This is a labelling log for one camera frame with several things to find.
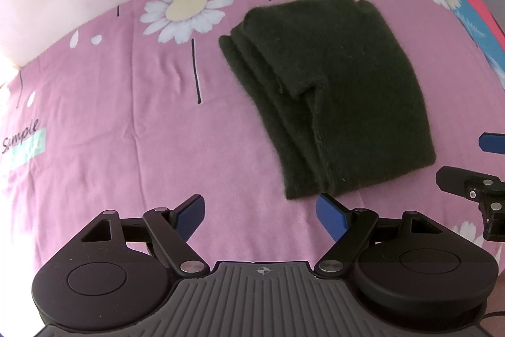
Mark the pink floral bedsheet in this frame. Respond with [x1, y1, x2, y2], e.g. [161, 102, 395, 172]
[0, 0, 505, 274]

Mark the red blanket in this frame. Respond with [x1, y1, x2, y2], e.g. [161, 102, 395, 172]
[454, 0, 505, 43]

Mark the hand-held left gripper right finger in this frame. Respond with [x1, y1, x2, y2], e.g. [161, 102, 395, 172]
[313, 193, 459, 277]

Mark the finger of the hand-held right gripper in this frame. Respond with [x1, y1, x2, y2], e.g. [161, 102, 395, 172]
[436, 165, 505, 242]
[478, 132, 505, 155]

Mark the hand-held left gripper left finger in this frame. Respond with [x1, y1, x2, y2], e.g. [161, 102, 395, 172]
[77, 194, 211, 278]

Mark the dark green sweater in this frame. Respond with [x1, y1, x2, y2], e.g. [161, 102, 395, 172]
[218, 0, 437, 202]

